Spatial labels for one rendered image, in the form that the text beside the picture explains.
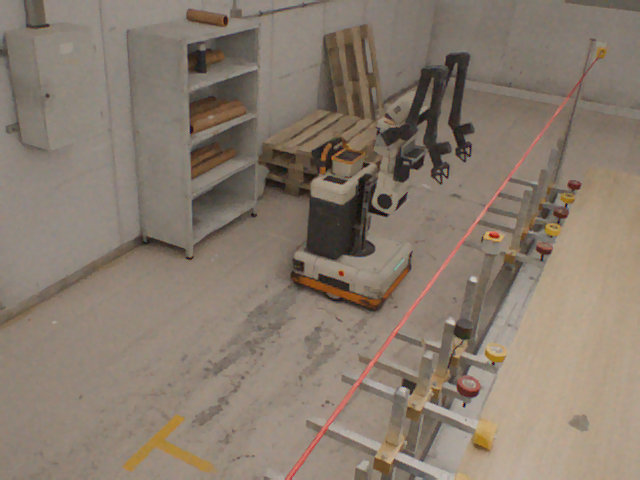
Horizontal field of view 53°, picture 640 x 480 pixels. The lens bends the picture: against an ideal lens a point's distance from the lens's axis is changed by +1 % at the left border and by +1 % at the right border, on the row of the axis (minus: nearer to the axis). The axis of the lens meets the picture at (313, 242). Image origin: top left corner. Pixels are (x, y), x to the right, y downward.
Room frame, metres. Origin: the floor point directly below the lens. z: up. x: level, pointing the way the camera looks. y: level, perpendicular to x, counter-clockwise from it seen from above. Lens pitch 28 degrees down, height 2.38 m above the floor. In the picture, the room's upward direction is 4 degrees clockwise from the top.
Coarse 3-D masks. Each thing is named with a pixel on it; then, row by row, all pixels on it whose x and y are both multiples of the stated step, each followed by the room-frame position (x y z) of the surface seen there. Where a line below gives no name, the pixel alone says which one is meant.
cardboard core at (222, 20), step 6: (192, 12) 4.61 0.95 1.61; (198, 12) 4.60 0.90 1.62; (204, 12) 4.58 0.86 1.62; (210, 12) 4.57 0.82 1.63; (192, 18) 4.61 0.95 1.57; (198, 18) 4.58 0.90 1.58; (204, 18) 4.56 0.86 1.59; (210, 18) 4.54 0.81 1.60; (216, 18) 4.52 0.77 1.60; (222, 18) 4.50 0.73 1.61; (228, 18) 4.56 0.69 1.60; (210, 24) 4.57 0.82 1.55; (216, 24) 4.53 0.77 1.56; (222, 24) 4.50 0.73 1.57
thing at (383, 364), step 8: (360, 360) 1.94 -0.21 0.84; (368, 360) 1.93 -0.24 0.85; (384, 360) 1.92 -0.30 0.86; (384, 368) 1.90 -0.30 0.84; (392, 368) 1.89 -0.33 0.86; (400, 368) 1.88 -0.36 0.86; (408, 368) 1.89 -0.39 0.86; (400, 376) 1.87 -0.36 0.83; (408, 376) 1.86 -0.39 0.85; (416, 376) 1.85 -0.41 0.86; (448, 384) 1.82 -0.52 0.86; (448, 392) 1.79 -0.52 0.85; (456, 392) 1.78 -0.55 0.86; (464, 400) 1.76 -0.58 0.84
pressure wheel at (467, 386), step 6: (462, 378) 1.80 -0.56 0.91; (468, 378) 1.80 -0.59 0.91; (474, 378) 1.80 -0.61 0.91; (462, 384) 1.77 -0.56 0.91; (468, 384) 1.77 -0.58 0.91; (474, 384) 1.77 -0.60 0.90; (462, 390) 1.75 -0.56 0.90; (468, 390) 1.74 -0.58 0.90; (474, 390) 1.74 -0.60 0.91; (468, 396) 1.74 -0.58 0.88; (474, 396) 1.74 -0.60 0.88
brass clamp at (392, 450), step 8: (384, 440) 1.41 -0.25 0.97; (384, 448) 1.38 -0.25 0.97; (392, 448) 1.38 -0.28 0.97; (400, 448) 1.40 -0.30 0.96; (376, 456) 1.34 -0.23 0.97; (392, 456) 1.35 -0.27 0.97; (376, 464) 1.34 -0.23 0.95; (384, 464) 1.33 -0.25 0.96; (392, 464) 1.34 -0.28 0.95; (384, 472) 1.33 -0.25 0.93
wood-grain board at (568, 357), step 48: (624, 192) 3.69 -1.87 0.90; (576, 240) 2.98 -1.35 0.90; (624, 240) 3.02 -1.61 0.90; (576, 288) 2.50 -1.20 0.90; (624, 288) 2.53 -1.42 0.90; (528, 336) 2.10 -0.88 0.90; (576, 336) 2.12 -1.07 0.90; (624, 336) 2.15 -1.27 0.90; (528, 384) 1.80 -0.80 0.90; (576, 384) 1.82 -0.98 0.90; (624, 384) 1.85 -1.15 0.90; (528, 432) 1.56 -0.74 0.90; (576, 432) 1.58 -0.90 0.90; (624, 432) 1.60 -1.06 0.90
